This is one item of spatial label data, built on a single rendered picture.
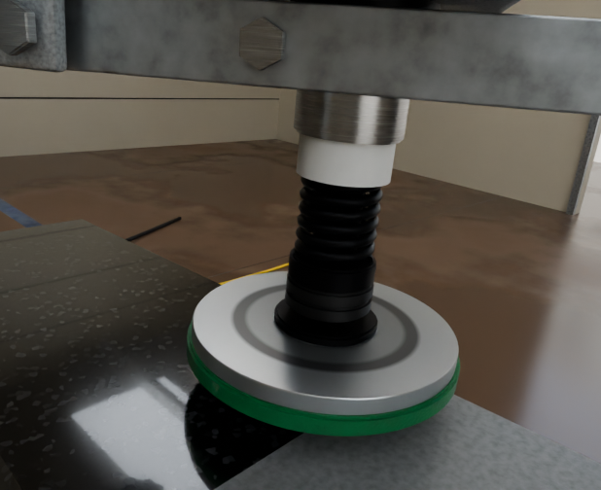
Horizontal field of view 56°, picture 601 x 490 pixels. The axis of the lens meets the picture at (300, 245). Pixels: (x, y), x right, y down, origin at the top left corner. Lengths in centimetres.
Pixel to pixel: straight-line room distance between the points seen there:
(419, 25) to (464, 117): 537
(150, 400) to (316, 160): 22
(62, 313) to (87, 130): 522
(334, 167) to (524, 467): 25
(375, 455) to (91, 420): 20
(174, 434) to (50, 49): 27
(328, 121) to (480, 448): 26
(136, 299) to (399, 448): 32
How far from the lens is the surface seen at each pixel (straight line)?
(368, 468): 41
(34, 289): 65
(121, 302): 61
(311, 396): 37
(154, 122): 613
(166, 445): 42
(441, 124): 582
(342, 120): 37
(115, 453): 42
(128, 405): 46
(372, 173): 39
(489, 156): 560
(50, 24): 40
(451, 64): 35
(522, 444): 48
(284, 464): 41
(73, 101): 569
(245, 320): 45
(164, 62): 38
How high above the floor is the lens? 113
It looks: 19 degrees down
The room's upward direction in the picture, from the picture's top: 6 degrees clockwise
